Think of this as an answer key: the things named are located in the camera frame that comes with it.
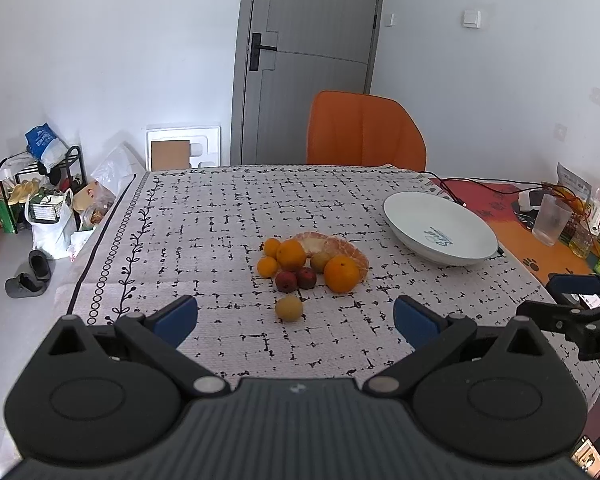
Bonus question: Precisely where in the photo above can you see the large orange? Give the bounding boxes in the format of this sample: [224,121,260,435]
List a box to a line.
[323,255,362,294]

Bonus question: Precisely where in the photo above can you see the small tangerine front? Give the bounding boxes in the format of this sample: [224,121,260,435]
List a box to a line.
[257,256,279,278]

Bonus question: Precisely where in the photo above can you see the small tangerine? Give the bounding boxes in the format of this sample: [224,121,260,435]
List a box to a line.
[263,238,282,258]
[257,256,279,278]

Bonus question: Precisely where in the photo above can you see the green-brown round fruit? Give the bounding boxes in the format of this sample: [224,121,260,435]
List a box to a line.
[310,252,332,274]

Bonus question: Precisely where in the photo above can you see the dark red fruit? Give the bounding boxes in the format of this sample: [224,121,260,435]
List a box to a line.
[296,266,317,289]
[275,271,298,294]

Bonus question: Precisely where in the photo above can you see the yellow-brown round fruit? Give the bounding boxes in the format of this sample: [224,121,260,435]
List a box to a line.
[274,295,303,322]

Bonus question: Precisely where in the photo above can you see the small tangerine back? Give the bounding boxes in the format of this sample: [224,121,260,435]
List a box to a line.
[263,238,282,258]

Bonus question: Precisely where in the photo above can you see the medium orange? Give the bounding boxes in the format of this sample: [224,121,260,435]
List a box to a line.
[276,240,306,272]

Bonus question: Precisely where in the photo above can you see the clear plastic cup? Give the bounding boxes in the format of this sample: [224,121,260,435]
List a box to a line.
[532,194,572,247]

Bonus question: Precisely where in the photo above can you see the white ceramic plate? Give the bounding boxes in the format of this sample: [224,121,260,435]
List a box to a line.
[382,192,498,266]

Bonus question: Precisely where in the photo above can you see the grey snack pouch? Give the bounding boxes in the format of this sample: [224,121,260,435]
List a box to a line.
[556,162,592,203]

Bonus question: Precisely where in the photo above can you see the white black charger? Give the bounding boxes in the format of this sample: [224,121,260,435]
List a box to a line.
[517,188,545,212]

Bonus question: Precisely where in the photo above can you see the smartphone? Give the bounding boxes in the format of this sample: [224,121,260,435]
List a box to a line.
[571,436,600,479]

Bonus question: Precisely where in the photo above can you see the red orange table mat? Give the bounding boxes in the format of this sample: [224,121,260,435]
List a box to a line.
[444,179,592,284]

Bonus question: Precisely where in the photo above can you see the black slippers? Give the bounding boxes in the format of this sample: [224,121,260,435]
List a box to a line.
[5,249,52,299]

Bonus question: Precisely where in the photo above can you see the patterned white tablecloth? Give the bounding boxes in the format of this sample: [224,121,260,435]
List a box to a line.
[56,166,550,382]

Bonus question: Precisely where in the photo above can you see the white shopping bag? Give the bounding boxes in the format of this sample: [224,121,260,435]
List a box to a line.
[24,190,76,260]

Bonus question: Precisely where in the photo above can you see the clear plastic bag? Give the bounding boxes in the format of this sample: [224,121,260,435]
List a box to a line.
[91,143,146,196]

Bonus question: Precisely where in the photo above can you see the brown cardboard piece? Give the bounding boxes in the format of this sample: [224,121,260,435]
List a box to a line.
[150,140,190,171]

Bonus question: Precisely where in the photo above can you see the black metal rack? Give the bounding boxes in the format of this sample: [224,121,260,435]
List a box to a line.
[0,145,87,234]

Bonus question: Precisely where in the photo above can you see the white foam packaging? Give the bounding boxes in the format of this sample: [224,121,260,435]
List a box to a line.
[145,126,221,171]

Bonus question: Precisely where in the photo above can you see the orange chair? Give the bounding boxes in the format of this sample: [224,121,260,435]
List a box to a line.
[306,91,427,171]

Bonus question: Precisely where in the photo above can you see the blue white plastic bag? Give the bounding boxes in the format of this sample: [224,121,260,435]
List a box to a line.
[24,124,69,170]

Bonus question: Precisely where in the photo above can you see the grey door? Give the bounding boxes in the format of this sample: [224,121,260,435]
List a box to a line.
[230,0,381,165]

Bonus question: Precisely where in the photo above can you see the black cable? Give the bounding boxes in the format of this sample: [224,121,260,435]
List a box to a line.
[419,170,589,212]

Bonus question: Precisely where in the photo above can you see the white light switch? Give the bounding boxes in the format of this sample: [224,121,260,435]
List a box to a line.
[462,9,482,29]

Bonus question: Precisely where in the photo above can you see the black door handle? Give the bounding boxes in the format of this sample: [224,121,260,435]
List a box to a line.
[248,32,277,72]

